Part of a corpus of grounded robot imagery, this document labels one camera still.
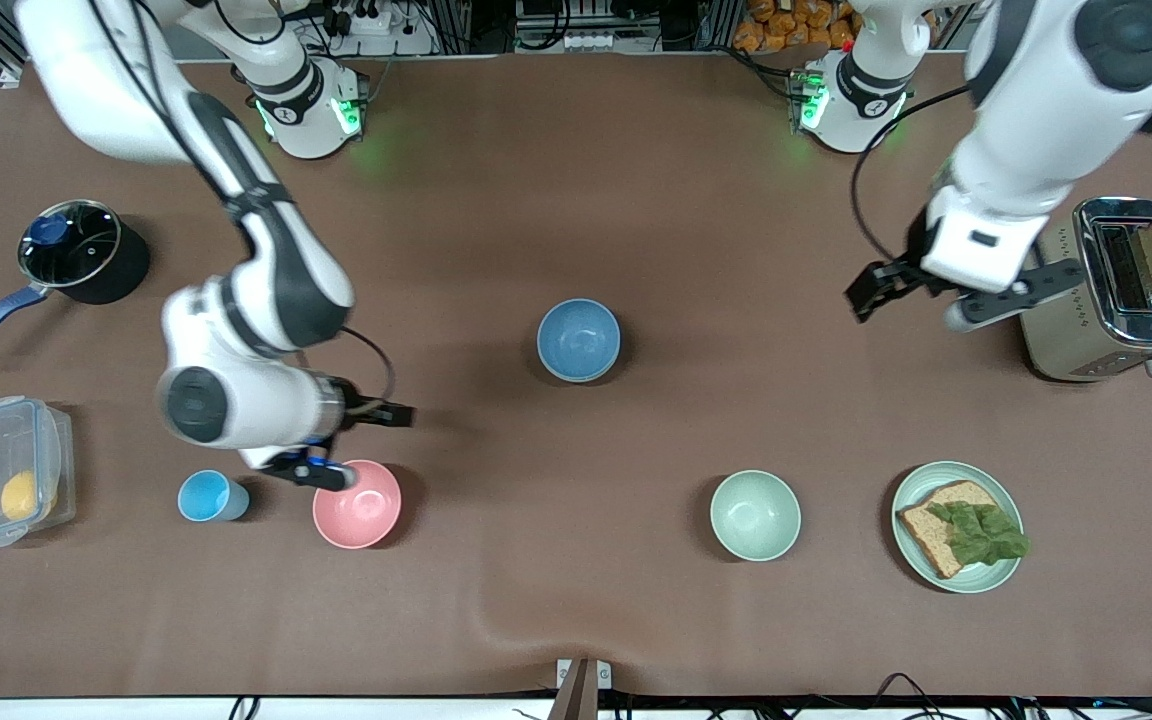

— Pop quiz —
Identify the blue bowl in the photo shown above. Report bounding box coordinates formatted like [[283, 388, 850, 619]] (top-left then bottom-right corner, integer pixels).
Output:
[[536, 298, 623, 381]]

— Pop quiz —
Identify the pink bowl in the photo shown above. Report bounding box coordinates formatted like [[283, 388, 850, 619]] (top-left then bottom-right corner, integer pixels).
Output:
[[312, 459, 403, 550]]

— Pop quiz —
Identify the mint green bowl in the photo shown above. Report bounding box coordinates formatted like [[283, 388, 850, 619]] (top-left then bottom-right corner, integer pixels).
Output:
[[709, 469, 803, 563]]

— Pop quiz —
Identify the beige chrome toaster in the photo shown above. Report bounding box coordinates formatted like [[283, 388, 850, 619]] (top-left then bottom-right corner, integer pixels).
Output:
[[1021, 196, 1152, 383]]

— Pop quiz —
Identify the blue cup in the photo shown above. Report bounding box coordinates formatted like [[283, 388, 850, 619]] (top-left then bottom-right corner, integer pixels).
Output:
[[177, 470, 250, 523]]

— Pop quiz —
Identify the brown bread slice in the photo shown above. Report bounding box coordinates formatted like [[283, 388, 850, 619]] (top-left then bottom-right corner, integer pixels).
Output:
[[896, 480, 1002, 581]]

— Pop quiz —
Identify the green lettuce leaf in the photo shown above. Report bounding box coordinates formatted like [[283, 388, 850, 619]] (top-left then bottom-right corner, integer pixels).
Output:
[[926, 500, 1032, 566]]

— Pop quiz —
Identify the bag of orange buns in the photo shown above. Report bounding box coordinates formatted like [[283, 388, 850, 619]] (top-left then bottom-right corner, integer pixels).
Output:
[[733, 0, 862, 53]]

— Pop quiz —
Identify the glass lid with blue knob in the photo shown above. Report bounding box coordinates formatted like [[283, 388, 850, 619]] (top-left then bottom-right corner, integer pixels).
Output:
[[18, 200, 123, 288]]

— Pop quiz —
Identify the mint green plate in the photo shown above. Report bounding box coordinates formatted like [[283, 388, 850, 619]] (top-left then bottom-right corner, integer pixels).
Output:
[[891, 460, 1025, 595]]

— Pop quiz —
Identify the yellow round fruit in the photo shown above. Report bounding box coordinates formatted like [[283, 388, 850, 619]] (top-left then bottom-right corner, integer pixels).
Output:
[[1, 470, 42, 522]]

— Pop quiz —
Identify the white power strip with plugs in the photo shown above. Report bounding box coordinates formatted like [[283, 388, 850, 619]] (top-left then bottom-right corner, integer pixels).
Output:
[[321, 0, 437, 56]]

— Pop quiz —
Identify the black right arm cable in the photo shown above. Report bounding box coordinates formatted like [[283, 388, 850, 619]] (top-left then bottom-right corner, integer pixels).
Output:
[[86, 0, 397, 403]]

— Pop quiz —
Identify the black pot with blue handle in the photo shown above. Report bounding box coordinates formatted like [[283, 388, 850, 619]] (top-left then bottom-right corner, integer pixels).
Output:
[[0, 199, 152, 363]]

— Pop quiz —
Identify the metal table edge bracket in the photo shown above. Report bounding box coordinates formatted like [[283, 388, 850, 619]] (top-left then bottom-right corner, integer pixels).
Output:
[[556, 658, 613, 720]]

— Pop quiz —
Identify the black looped floor cable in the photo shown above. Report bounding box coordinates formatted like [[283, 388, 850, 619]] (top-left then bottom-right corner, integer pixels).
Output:
[[871, 672, 947, 713]]

